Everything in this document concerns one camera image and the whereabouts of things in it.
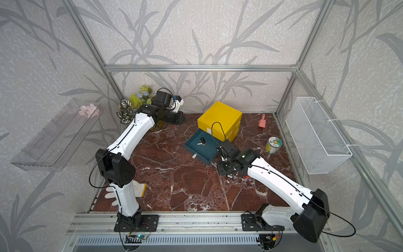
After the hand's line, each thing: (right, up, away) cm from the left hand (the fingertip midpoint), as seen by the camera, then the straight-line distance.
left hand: (185, 119), depth 84 cm
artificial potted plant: (-34, +6, +6) cm, 35 cm away
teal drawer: (+9, -16, +9) cm, 20 cm away
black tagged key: (+9, -14, +10) cm, 19 cm away
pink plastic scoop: (+51, -2, +30) cm, 59 cm away
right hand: (+18, -25, -8) cm, 31 cm away
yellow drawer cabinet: (+20, -1, +3) cm, 20 cm away
